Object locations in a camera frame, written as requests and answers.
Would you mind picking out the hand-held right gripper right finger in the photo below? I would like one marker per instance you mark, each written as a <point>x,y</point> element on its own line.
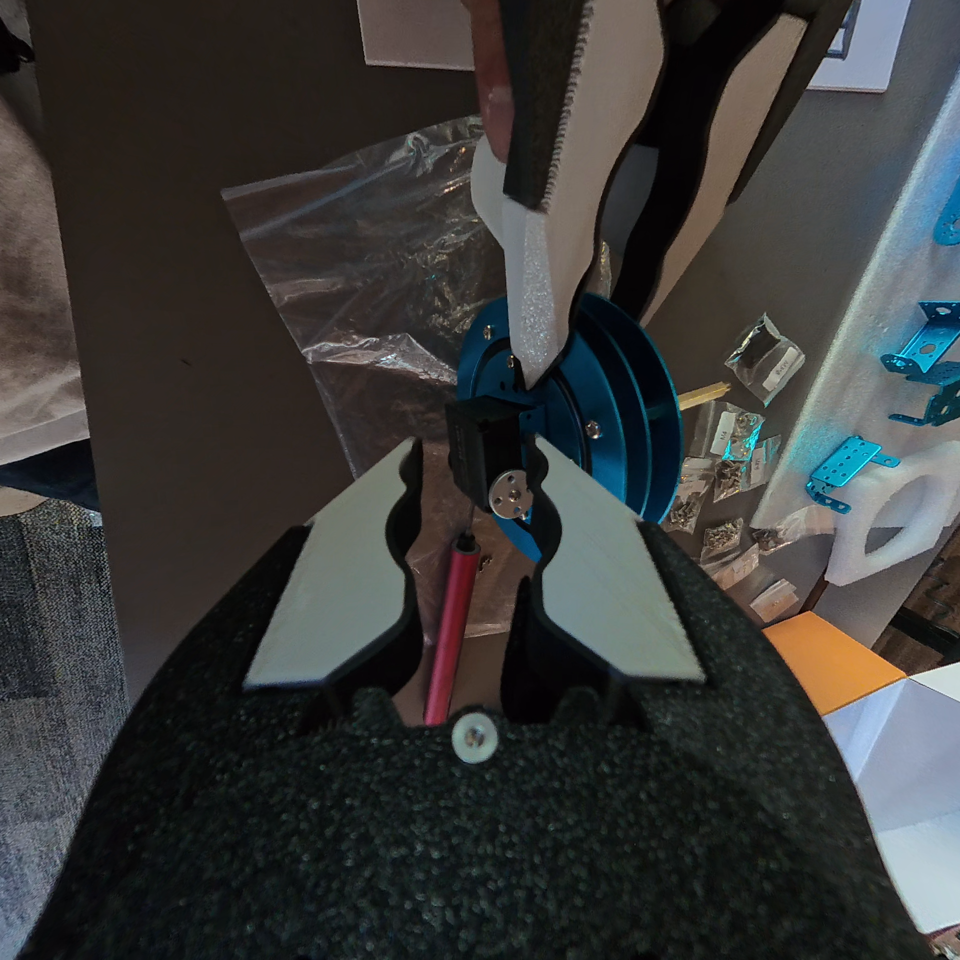
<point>615,592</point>

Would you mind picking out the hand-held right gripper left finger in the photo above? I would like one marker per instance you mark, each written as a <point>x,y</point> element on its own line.
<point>330,592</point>

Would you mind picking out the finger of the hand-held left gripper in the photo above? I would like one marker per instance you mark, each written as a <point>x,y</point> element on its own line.
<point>742,127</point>
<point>607,112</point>

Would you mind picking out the blue robot arm turntable base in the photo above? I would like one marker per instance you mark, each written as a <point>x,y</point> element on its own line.
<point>615,420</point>

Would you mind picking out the black servo with silver horn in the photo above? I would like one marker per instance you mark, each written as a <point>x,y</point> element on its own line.
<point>480,442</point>

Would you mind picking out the dark grey desk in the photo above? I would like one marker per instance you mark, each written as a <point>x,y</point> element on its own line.
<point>187,375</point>

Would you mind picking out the person's left hand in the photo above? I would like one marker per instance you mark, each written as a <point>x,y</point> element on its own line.
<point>493,90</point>

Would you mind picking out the pink screwdriver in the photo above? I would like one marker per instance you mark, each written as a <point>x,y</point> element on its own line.
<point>450,615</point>

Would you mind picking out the white instruction sheet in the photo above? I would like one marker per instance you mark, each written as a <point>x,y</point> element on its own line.
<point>877,71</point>
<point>420,34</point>

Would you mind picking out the orange cardboard box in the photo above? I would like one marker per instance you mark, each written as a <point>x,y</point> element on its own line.
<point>832,660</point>

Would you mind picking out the white foam sheet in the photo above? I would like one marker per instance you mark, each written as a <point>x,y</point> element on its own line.
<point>847,337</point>

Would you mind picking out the group of small screw bags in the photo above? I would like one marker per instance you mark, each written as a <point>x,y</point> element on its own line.
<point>765,367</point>

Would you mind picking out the large clear plastic bag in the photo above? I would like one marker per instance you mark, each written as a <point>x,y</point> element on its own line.
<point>337,300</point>

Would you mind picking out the person's dark trousers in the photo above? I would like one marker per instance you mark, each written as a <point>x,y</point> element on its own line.
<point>37,484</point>

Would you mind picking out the person's white shirt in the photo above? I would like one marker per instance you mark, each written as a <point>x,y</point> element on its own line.
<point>30,300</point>

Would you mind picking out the large blue U bracket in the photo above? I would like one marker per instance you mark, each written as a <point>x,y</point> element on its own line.
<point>949,229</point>

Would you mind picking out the white foam cutout frame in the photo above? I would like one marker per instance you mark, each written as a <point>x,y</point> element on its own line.
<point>855,555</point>

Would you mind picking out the small blue metal bracket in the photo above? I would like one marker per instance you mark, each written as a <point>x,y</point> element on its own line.
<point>919,345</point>
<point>937,405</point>
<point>847,469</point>

